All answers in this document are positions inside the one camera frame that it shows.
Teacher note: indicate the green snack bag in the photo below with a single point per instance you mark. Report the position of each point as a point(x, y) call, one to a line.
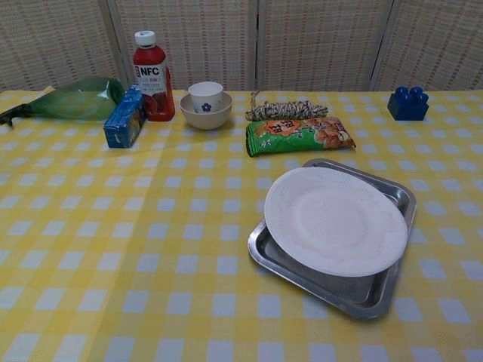
point(294, 135)

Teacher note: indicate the beige bowl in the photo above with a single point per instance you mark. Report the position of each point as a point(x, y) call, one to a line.
point(205, 120)

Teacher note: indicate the white flower-print paper cup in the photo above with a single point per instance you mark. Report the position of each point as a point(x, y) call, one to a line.
point(205, 98)

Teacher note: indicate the silver metal tray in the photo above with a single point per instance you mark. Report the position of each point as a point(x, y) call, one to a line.
point(339, 294)

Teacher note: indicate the yellow checkered tablecloth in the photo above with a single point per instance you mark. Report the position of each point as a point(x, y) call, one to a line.
point(113, 226)

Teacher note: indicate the blue cardboard box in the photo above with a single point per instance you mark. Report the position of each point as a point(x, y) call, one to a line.
point(120, 132)

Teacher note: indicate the blue toy building brick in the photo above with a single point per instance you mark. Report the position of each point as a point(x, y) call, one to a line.
point(407, 107)

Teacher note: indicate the white paper plate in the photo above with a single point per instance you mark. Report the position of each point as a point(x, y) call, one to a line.
point(332, 222)

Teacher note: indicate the red NFC juice bottle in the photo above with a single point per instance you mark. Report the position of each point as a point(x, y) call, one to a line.
point(152, 75)

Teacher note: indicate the woven folding screen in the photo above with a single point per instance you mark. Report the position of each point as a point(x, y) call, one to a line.
point(302, 37)

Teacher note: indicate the green plastic spray bottle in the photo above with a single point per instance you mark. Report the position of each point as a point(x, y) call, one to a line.
point(75, 102)

